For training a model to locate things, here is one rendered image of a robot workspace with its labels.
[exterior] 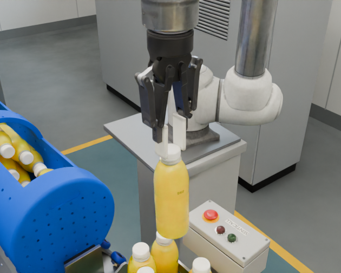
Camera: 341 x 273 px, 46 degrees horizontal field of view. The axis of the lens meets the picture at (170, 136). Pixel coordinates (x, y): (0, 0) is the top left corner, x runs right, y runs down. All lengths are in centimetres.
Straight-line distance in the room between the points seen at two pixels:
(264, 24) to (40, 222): 81
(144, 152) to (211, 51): 140
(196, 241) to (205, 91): 54
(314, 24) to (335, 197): 119
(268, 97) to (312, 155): 206
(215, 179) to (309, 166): 181
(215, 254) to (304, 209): 187
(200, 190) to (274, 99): 43
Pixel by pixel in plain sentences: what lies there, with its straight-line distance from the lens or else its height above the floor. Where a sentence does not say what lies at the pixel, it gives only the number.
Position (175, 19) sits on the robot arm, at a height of 165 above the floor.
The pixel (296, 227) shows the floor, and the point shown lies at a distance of 269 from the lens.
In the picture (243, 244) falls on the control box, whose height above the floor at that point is 110.
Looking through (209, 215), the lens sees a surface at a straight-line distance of 103.
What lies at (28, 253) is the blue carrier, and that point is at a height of 109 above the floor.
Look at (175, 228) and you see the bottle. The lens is 83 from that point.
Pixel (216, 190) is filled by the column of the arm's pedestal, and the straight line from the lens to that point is 156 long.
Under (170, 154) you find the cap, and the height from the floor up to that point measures 139.
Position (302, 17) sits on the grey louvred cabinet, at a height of 119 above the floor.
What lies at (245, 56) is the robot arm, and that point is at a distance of 129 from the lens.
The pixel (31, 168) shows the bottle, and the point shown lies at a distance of 136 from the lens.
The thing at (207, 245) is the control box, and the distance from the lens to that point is 102.
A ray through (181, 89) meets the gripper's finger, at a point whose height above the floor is 152.
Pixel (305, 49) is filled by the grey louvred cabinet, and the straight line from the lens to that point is 260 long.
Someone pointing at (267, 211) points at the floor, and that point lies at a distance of 276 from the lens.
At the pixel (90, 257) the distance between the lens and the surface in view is 105.
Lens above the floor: 181
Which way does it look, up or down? 32 degrees down
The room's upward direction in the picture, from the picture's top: straight up
